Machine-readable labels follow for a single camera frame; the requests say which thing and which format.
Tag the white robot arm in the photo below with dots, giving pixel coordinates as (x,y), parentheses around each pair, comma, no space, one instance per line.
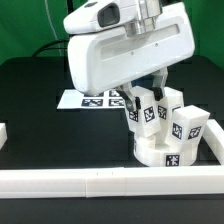
(114,42)

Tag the white U-shaped fence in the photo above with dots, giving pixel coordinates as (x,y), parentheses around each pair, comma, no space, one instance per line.
(105,182)

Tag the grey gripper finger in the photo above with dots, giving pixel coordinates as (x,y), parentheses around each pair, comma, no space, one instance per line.
(159,82)
(130,96)

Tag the white marker sheet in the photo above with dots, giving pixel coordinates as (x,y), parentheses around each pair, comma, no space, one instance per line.
(72,99)

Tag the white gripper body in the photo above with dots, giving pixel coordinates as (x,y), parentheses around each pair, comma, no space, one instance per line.
(158,37)

